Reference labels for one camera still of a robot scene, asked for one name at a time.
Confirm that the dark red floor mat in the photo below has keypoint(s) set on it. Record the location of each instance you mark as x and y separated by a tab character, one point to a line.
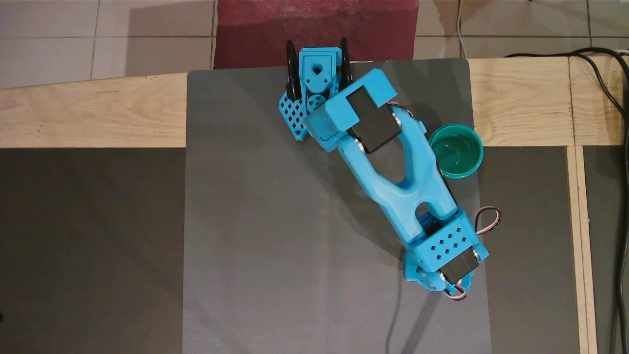
255	34

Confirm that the grey rubber mat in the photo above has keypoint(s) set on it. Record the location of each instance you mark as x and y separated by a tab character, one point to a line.
245	246

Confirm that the green plastic cup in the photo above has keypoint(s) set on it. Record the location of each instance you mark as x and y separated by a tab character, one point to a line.
459	152

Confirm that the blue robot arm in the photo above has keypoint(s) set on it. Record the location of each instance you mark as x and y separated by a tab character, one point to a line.
388	172

